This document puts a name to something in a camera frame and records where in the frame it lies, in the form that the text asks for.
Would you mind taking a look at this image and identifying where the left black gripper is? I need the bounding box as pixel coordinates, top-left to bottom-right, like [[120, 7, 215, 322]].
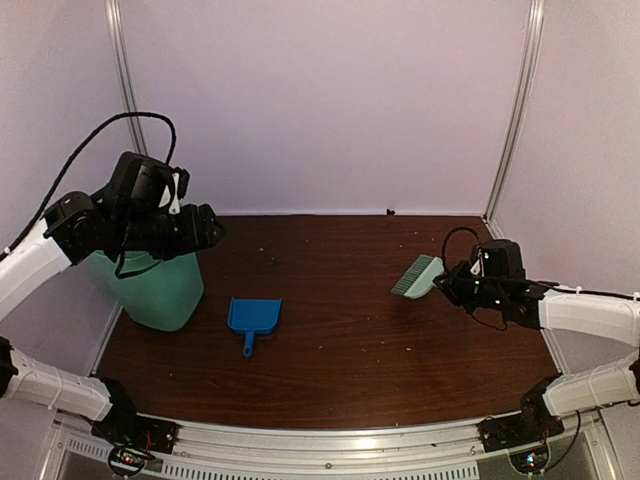
[[111, 200, 232, 261]]

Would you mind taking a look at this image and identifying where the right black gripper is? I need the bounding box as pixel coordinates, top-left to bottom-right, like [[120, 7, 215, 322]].
[[433, 260, 506, 315]]

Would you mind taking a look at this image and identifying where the mint green hand brush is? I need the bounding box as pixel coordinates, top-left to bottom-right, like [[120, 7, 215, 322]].
[[391, 255, 444, 300]]

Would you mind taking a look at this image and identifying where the blue plastic dustpan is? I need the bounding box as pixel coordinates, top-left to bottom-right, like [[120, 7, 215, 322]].
[[227, 298, 283, 358]]

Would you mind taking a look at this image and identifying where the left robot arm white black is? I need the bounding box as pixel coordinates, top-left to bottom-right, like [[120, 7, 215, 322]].
[[1, 152, 226, 444]]

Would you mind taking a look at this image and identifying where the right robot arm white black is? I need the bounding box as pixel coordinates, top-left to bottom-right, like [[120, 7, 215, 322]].
[[434, 239, 639, 442]]

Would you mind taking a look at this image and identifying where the green plastic trash bin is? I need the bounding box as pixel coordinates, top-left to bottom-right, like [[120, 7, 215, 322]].
[[87, 252, 204, 332]]

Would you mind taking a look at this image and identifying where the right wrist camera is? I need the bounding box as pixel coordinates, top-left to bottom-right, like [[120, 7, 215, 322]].
[[470, 245, 485, 277]]

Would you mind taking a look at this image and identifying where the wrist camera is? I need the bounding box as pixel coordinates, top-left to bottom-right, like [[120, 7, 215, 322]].
[[470, 245, 485, 277], [158, 168, 190, 215]]

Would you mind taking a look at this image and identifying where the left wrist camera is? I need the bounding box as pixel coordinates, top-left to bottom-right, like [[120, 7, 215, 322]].
[[158, 168, 190, 215]]

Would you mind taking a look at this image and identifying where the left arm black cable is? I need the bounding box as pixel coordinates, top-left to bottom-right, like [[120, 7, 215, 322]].
[[0, 112, 179, 281]]

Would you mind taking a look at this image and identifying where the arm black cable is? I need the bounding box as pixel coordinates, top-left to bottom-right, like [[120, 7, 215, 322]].
[[0, 112, 179, 281], [440, 226, 640, 331]]

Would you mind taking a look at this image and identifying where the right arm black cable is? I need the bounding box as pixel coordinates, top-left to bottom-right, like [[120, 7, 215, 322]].
[[440, 226, 640, 331]]

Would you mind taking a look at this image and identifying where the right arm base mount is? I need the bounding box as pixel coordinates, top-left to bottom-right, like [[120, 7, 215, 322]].
[[477, 375, 565, 452]]

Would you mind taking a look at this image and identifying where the left aluminium corner post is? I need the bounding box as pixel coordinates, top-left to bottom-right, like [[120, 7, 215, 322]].
[[104, 0, 148, 155]]

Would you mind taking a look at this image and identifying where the aluminium corner post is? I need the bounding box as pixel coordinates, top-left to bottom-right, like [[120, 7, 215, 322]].
[[104, 0, 148, 155], [483, 0, 545, 229]]

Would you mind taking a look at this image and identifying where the aluminium front frame rail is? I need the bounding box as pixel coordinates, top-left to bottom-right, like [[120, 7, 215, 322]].
[[49, 394, 616, 480]]

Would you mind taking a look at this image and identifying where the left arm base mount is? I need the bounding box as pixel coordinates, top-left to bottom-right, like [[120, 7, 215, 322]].
[[91, 377, 178, 454]]

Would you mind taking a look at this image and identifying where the right aluminium corner post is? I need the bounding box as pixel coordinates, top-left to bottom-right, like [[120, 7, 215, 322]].
[[483, 0, 545, 229]]

